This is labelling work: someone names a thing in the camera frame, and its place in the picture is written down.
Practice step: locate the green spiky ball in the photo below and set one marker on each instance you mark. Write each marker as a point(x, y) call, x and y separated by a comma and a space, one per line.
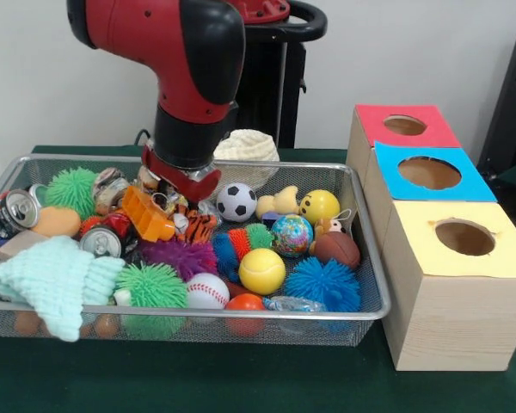
point(150, 288)
point(71, 189)

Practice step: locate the small soccer ball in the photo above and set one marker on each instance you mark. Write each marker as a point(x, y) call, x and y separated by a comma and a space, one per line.
point(236, 202)

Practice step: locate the blue spiky ball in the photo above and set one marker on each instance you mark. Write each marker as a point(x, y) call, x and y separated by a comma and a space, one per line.
point(322, 284)

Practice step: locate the orange plastic block tray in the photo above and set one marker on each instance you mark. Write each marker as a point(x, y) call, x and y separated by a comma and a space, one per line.
point(148, 215)

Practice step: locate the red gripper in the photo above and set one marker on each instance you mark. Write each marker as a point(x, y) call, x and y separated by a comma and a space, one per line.
point(193, 187)

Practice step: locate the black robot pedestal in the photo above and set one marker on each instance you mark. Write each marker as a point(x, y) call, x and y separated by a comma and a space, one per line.
point(284, 86)

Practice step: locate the striped tiger plush toy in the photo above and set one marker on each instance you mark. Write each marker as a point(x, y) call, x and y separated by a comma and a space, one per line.
point(198, 226)

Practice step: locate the black flat panel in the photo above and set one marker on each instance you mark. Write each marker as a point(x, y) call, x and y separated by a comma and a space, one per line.
point(511, 94)

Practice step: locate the wooden box with three holes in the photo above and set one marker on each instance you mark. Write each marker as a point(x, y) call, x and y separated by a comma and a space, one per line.
point(456, 322)

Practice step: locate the cream knitted cloth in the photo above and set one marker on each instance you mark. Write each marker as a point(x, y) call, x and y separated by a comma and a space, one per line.
point(249, 146)

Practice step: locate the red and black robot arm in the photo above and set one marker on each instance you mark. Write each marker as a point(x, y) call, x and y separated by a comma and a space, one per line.
point(176, 51)

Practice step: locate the brown toy football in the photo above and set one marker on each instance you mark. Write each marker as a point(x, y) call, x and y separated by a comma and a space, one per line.
point(337, 251)

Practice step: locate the purple spiky ball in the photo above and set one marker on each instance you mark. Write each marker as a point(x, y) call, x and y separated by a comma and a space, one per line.
point(185, 258)

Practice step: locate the mint green cloth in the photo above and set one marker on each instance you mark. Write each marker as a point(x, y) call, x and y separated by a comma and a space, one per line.
point(56, 275)

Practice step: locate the white baseball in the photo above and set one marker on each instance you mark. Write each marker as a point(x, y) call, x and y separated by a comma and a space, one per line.
point(206, 292)

